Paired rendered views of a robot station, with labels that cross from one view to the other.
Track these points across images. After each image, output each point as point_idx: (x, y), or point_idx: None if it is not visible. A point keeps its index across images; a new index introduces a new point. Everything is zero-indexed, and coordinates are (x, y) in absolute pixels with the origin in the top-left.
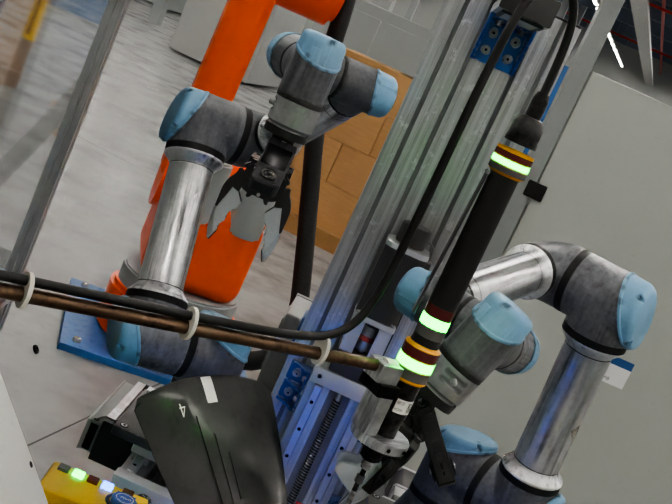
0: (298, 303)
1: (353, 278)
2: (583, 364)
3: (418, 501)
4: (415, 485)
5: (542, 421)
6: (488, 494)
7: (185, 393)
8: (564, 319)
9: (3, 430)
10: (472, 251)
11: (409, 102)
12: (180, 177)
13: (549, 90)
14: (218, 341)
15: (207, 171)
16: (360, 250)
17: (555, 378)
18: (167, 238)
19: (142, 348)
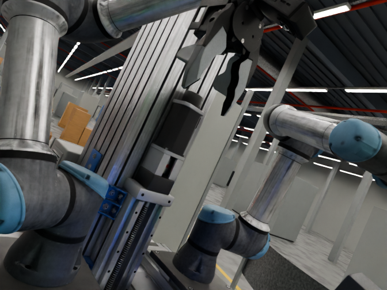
0: (63, 143)
1: (149, 127)
2: (297, 167)
3: (203, 254)
4: (198, 245)
5: (273, 198)
6: (243, 240)
7: None
8: (284, 144)
9: None
10: None
11: (189, 14)
12: (34, 33)
13: None
14: (93, 189)
15: (57, 33)
16: (154, 109)
17: (281, 175)
18: (31, 94)
19: (26, 216)
